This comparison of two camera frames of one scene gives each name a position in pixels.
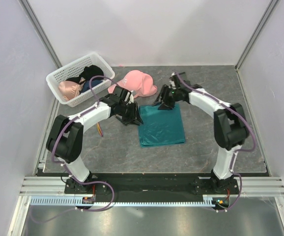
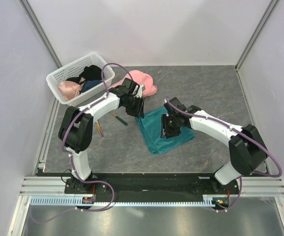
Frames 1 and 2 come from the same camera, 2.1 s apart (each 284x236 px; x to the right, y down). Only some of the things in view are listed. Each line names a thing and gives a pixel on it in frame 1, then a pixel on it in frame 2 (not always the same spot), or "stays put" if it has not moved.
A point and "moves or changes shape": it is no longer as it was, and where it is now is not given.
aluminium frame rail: [44, 186] stays put
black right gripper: [168, 105] -> [165, 129]
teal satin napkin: [160, 127] moves or changes shape
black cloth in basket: [88, 72] stays put
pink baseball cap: [138, 81] stays put
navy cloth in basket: [94, 83] stays put
